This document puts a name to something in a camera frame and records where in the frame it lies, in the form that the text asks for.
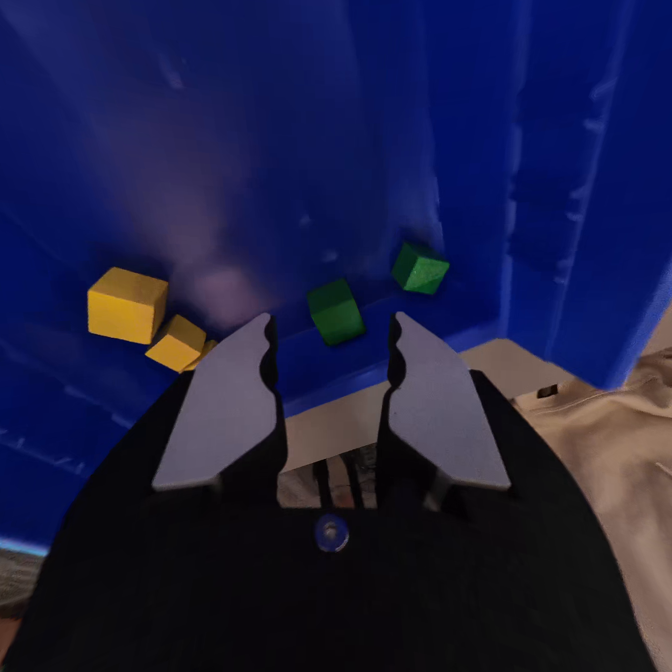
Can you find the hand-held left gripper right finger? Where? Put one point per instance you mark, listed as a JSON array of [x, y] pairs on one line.
[[446, 414]]

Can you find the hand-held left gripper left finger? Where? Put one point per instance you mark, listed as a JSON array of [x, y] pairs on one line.
[[220, 414]]

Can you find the yellow wooden cube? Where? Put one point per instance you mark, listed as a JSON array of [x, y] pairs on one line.
[[176, 344], [206, 350], [126, 304]]

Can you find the green wooden cube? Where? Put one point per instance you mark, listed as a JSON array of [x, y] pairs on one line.
[[420, 267], [336, 312]]

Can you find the blue plastic bin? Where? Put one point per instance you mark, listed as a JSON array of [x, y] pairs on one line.
[[315, 131]]

